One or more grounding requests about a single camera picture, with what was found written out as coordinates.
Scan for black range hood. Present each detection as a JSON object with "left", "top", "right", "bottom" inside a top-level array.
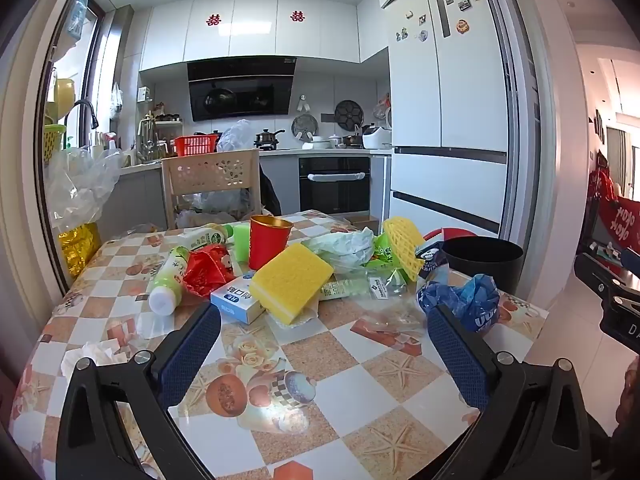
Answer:
[{"left": 187, "top": 56, "right": 299, "bottom": 122}]

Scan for yellow foam fruit net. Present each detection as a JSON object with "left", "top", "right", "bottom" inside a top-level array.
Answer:
[{"left": 382, "top": 216, "right": 426, "bottom": 282}]

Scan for round steel steamer rack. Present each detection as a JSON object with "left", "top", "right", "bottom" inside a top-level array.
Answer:
[{"left": 291, "top": 114, "right": 319, "bottom": 142}]

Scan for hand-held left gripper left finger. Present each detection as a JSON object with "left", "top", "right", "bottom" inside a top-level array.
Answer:
[{"left": 56, "top": 302, "right": 222, "bottom": 480}]

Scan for grey kitchen counter cabinet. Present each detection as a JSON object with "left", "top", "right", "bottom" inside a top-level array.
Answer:
[{"left": 120, "top": 147, "right": 391, "bottom": 231}]

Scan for red paper cup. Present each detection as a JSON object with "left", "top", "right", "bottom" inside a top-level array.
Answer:
[{"left": 248, "top": 215, "right": 294, "bottom": 271}]

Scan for beige plastic basket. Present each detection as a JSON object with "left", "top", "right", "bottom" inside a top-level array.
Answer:
[{"left": 161, "top": 149, "right": 262, "bottom": 231}]

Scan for green-capped drink bottle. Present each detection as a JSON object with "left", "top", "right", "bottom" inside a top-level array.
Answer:
[{"left": 176, "top": 223, "right": 235, "bottom": 253}]

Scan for blue plastic bag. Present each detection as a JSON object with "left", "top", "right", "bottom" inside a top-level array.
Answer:
[{"left": 416, "top": 274, "right": 501, "bottom": 335}]

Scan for black built-in oven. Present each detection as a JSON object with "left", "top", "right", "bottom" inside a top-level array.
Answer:
[{"left": 299, "top": 156, "right": 372, "bottom": 217}]

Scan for yellow plastic container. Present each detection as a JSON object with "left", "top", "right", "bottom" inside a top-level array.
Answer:
[{"left": 52, "top": 77, "right": 76, "bottom": 116}]

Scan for yellow sponge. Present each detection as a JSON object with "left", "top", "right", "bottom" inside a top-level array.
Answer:
[{"left": 248, "top": 241, "right": 335, "bottom": 326}]

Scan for red plastic wrapper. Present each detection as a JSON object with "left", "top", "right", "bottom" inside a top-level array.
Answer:
[{"left": 181, "top": 245, "right": 236, "bottom": 300}]

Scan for dark printed snack packet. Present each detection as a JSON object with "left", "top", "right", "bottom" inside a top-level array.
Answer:
[{"left": 414, "top": 240, "right": 449, "bottom": 281}]

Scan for small blue white box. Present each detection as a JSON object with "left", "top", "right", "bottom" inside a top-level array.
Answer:
[{"left": 210, "top": 271, "right": 266, "bottom": 325}]

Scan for person's right hand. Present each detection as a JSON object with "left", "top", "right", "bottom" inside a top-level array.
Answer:
[{"left": 616, "top": 355, "right": 640, "bottom": 441}]

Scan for red printed banner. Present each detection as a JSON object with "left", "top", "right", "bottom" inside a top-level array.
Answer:
[{"left": 585, "top": 165, "right": 640, "bottom": 256}]

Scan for gold foil bag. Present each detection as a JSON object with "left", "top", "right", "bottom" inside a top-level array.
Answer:
[{"left": 59, "top": 222, "right": 103, "bottom": 278}]

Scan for green plastic basket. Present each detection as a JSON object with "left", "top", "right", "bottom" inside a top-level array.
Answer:
[{"left": 42, "top": 122, "right": 66, "bottom": 163}]

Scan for crumpled white plastic bags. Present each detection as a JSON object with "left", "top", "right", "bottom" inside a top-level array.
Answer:
[{"left": 176, "top": 192, "right": 251, "bottom": 228}]

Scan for green white printed packet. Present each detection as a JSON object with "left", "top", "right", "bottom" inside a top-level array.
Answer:
[{"left": 320, "top": 280, "right": 372, "bottom": 302}]

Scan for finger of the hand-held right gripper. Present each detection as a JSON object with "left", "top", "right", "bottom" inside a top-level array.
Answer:
[{"left": 574, "top": 252, "right": 640, "bottom": 306}]

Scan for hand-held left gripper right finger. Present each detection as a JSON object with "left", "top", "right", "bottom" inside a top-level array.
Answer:
[{"left": 426, "top": 304, "right": 593, "bottom": 480}]

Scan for green sponge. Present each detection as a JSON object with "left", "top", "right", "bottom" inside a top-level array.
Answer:
[{"left": 232, "top": 223, "right": 252, "bottom": 262}]

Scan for white rice cooker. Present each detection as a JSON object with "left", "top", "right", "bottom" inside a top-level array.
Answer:
[{"left": 362, "top": 126, "right": 392, "bottom": 150}]

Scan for red plastic basket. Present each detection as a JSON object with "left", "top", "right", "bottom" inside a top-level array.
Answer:
[{"left": 173, "top": 135, "right": 219, "bottom": 157}]

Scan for white wall cabinets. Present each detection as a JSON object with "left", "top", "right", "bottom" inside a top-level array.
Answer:
[{"left": 140, "top": 0, "right": 361, "bottom": 72}]

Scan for black kitchen faucet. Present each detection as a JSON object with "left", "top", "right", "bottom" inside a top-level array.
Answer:
[{"left": 64, "top": 100, "right": 98, "bottom": 148}]

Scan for translucent plastic bag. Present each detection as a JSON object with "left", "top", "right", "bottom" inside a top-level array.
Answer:
[{"left": 216, "top": 119, "right": 262, "bottom": 153}]

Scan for bright green snack packet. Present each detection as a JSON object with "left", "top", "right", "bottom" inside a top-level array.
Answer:
[{"left": 367, "top": 232, "right": 401, "bottom": 268}]

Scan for pale green lotion bottle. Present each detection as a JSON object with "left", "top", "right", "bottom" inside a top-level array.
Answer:
[{"left": 148, "top": 246, "right": 191, "bottom": 317}]

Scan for black trash bin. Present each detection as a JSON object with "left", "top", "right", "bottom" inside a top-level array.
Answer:
[{"left": 442, "top": 236, "right": 525, "bottom": 295}]

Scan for group of fridge magnets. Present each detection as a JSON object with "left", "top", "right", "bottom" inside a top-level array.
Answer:
[{"left": 395, "top": 0, "right": 483, "bottom": 43}]

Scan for clear plastic wrapper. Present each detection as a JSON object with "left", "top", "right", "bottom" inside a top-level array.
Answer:
[{"left": 320, "top": 265, "right": 428, "bottom": 346}]

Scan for large clear plastic bag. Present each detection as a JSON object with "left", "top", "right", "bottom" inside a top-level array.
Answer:
[{"left": 47, "top": 147, "right": 121, "bottom": 226}]

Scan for crumpled white tissue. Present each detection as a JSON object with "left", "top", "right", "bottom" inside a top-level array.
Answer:
[{"left": 61, "top": 340, "right": 131, "bottom": 378}]

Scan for pale green plastic bag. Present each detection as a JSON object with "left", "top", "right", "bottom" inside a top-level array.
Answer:
[{"left": 300, "top": 227, "right": 376, "bottom": 268}]

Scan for round black baking pan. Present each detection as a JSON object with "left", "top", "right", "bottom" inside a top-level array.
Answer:
[{"left": 334, "top": 100, "right": 363, "bottom": 130}]

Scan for white refrigerator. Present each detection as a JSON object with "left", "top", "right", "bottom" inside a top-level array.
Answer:
[{"left": 382, "top": 0, "right": 511, "bottom": 238}]

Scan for black bag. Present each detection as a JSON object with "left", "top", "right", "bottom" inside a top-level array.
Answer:
[{"left": 257, "top": 160, "right": 282, "bottom": 216}]

